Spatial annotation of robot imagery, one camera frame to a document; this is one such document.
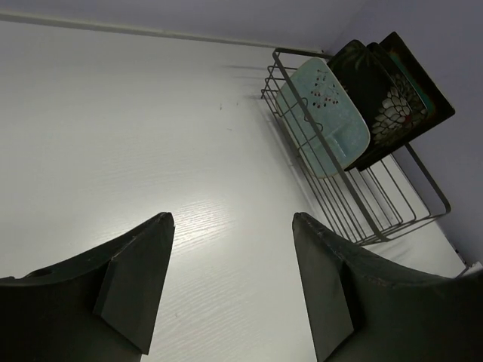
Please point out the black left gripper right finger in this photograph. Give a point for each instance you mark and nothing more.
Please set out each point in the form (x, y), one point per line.
(363, 307)

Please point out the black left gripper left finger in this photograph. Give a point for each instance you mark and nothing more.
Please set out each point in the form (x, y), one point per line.
(100, 305)

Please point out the light green ceramic plate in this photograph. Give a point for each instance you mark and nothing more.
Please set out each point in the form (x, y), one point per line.
(333, 112)

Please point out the black floral square plate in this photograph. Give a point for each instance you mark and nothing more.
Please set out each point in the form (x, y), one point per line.
(364, 80)

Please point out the black teal square plate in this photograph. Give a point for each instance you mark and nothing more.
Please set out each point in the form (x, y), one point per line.
(438, 107)

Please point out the grey wire dish rack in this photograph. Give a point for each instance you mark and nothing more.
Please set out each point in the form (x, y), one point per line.
(377, 205)

